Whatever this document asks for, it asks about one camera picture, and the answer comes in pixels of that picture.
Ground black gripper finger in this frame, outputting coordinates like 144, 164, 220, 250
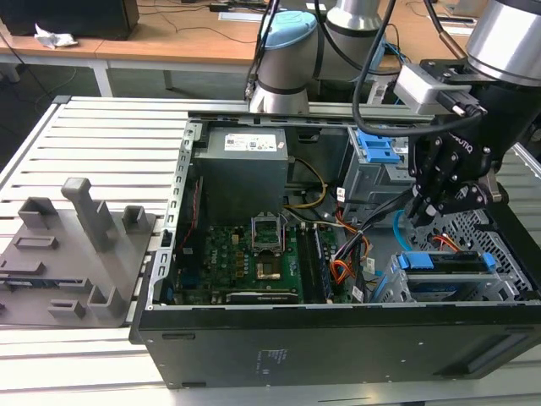
407, 134, 460, 226
426, 172, 509, 222

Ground hard disk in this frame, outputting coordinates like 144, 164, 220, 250
396, 250, 496, 276

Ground blue disk wire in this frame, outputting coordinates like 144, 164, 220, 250
391, 209, 414, 255

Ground metal disk bay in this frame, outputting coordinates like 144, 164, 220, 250
371, 251, 532, 304

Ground black RAM slot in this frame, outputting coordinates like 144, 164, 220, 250
312, 226, 333, 304
295, 226, 318, 304

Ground blue drive cage latch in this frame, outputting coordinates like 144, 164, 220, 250
357, 129, 401, 164

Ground metal drive cage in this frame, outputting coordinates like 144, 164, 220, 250
341, 126, 419, 217

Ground metal socket cover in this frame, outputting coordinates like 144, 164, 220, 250
251, 214, 283, 251

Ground CPU socket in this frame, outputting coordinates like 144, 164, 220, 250
255, 252, 285, 281

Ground grey power supply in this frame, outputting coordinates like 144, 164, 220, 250
192, 126, 291, 228

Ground black PC case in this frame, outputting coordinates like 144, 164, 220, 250
128, 109, 541, 390

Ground black graphics card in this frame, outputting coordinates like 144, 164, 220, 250
226, 289, 299, 305

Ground green motherboard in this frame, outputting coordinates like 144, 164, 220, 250
175, 223, 339, 305

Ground wooden desk white legs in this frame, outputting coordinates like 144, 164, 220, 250
0, 0, 478, 101

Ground grey parts rack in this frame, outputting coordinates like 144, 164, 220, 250
0, 176, 160, 329

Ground black box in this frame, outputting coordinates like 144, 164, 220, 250
0, 0, 140, 41

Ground crumpled white paper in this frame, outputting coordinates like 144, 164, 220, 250
33, 23, 79, 50

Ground black sleeved wire bundle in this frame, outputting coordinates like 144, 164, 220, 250
329, 185, 418, 293

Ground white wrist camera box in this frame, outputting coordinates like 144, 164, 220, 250
392, 63, 473, 115

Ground black cable brown sleeve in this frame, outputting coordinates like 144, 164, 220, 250
424, 0, 466, 60

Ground yellow black power wires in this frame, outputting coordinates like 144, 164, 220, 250
281, 156, 329, 211

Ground thick black camera cable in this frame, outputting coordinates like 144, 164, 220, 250
352, 0, 487, 139

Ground orange red wire bundle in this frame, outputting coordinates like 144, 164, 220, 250
330, 253, 358, 293

